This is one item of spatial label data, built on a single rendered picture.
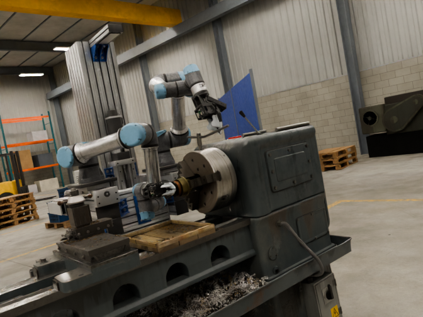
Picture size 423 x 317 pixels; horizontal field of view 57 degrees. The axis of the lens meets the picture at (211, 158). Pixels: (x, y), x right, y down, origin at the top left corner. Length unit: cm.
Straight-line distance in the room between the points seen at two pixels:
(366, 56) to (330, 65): 110
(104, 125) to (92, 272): 131
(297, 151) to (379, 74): 1012
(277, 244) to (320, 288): 36
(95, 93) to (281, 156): 125
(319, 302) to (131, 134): 130
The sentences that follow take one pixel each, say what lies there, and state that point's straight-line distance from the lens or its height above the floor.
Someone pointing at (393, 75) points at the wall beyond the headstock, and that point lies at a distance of 1204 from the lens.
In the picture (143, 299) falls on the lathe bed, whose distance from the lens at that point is 164.
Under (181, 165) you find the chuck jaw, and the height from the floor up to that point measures 118.
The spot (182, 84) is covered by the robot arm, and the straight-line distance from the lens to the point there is 194.
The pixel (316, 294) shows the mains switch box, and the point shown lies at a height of 39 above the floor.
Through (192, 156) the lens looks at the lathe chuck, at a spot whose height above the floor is 121.
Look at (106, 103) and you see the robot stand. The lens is 261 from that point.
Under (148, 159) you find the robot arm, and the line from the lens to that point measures 212.
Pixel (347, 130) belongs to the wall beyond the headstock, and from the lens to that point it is 1260.
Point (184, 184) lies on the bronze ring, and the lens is 183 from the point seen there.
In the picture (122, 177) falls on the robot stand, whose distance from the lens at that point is 249.
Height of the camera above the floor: 129
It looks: 3 degrees down
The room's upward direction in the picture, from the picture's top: 10 degrees counter-clockwise
